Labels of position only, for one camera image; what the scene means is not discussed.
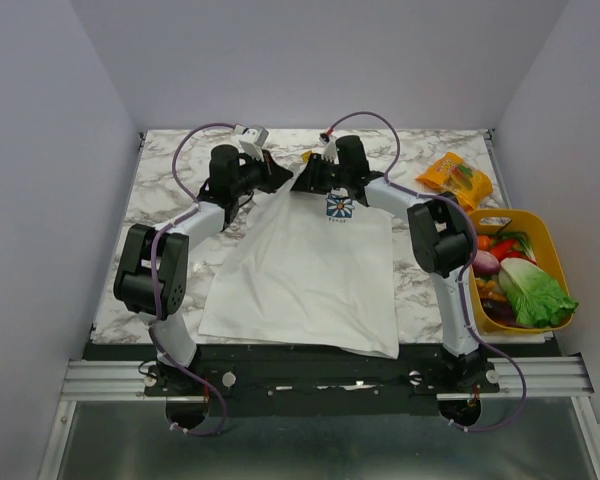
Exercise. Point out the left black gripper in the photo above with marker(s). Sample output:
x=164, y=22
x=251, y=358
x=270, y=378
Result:
x=275, y=176

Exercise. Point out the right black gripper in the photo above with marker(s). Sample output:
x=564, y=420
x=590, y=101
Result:
x=315, y=174

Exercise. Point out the white t-shirt with flower print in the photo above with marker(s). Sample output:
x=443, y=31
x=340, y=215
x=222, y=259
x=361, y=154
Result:
x=313, y=269

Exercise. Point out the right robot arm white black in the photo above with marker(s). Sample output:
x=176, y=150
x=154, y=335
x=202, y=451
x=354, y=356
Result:
x=442, y=236

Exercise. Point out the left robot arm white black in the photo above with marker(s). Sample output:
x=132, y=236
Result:
x=152, y=275

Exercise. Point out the orange candy bag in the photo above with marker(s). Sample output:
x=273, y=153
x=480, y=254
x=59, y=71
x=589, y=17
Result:
x=452, y=174

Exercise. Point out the yellow plastic basket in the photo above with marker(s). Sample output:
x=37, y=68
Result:
x=543, y=255

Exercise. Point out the toy carrot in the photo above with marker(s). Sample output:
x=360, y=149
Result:
x=484, y=242

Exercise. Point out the toy red onion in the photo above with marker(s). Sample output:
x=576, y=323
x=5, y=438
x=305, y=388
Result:
x=485, y=264

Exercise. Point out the toy red chili pepper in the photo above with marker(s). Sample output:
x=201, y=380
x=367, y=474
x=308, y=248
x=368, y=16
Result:
x=501, y=249

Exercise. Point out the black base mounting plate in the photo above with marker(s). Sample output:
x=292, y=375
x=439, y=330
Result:
x=241, y=381

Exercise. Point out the toy french fries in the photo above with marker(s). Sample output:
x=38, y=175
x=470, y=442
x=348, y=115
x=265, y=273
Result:
x=490, y=290

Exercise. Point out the toy green onion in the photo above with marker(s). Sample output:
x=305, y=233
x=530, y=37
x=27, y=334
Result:
x=522, y=240

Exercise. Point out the toy purple eggplant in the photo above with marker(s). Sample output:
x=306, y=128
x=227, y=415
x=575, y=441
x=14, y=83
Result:
x=500, y=313

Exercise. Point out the toy napa cabbage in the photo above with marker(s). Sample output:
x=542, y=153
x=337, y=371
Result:
x=537, y=299

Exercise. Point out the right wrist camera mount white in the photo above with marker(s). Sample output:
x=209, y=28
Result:
x=330, y=150

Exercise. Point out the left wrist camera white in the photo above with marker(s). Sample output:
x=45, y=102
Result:
x=251, y=140

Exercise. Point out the aluminium rail frame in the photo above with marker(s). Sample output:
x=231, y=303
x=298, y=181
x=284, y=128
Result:
x=105, y=380

